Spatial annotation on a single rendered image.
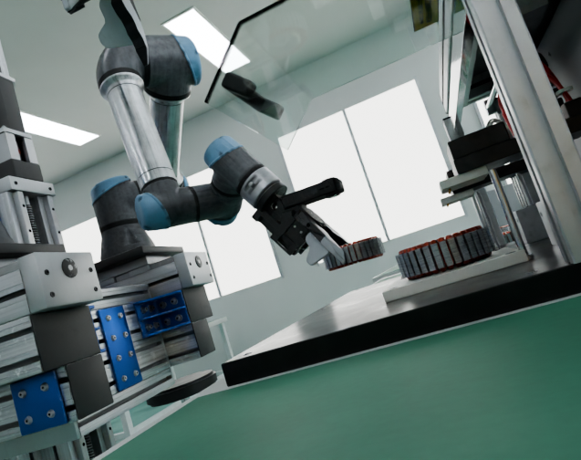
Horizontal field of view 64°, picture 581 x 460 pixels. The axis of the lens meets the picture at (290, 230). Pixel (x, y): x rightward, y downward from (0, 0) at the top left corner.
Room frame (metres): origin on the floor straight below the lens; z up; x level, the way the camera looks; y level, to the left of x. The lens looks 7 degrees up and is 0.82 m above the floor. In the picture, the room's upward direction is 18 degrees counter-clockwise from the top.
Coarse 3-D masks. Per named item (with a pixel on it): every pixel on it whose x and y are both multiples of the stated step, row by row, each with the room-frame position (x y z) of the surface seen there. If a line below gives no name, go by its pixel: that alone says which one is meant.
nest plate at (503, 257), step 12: (492, 252) 0.60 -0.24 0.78; (504, 252) 0.52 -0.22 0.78; (516, 252) 0.48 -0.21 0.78; (468, 264) 0.52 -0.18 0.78; (480, 264) 0.49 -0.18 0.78; (492, 264) 0.48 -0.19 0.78; (504, 264) 0.48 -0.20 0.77; (516, 264) 0.48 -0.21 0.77; (432, 276) 0.52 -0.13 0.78; (444, 276) 0.50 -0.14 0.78; (456, 276) 0.49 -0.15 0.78; (468, 276) 0.49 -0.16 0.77; (396, 288) 0.51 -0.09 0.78; (408, 288) 0.51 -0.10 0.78; (420, 288) 0.50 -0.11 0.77; (432, 288) 0.50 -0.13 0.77
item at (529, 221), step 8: (528, 208) 0.72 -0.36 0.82; (536, 208) 0.72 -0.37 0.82; (520, 216) 0.73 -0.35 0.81; (528, 216) 0.72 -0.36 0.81; (536, 216) 0.72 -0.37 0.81; (520, 224) 0.73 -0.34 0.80; (528, 224) 0.72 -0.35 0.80; (536, 224) 0.72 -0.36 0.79; (520, 232) 0.75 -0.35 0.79; (528, 232) 0.73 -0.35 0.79; (536, 232) 0.72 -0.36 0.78; (544, 232) 0.72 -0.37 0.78; (528, 240) 0.73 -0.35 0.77; (536, 240) 0.72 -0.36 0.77
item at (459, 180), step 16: (496, 128) 0.51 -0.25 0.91; (576, 128) 0.48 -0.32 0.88; (448, 144) 0.52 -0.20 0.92; (464, 144) 0.52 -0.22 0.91; (480, 144) 0.51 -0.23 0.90; (496, 144) 0.51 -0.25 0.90; (512, 144) 0.50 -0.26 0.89; (464, 160) 0.52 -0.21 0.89; (480, 160) 0.51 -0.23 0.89; (496, 160) 0.51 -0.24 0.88; (512, 160) 0.55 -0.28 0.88; (464, 176) 0.52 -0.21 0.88; (480, 176) 0.52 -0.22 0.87
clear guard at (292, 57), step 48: (288, 0) 0.39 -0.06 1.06; (336, 0) 0.41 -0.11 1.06; (384, 0) 0.44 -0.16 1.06; (432, 0) 0.47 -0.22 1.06; (240, 48) 0.42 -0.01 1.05; (288, 48) 0.47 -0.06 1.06; (336, 48) 0.51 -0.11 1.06; (384, 48) 0.55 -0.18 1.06; (240, 96) 0.46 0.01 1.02; (288, 96) 0.56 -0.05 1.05; (288, 144) 0.64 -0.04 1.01
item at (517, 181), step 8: (520, 160) 0.72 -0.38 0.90; (496, 168) 0.73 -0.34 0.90; (504, 168) 0.73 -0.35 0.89; (512, 168) 0.72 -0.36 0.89; (520, 168) 0.72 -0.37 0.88; (448, 176) 0.75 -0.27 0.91; (488, 176) 0.73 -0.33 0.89; (504, 176) 0.73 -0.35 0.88; (512, 176) 0.77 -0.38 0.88; (520, 176) 0.73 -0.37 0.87; (472, 184) 0.74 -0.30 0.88; (480, 184) 0.74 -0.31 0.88; (488, 184) 0.78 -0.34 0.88; (520, 184) 0.73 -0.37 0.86; (456, 192) 0.75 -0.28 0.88; (464, 192) 0.75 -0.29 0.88; (472, 192) 0.75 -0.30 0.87; (520, 192) 0.75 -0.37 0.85; (448, 200) 0.76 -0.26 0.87; (456, 200) 0.76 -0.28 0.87; (520, 200) 0.77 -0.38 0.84; (528, 200) 0.73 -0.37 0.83
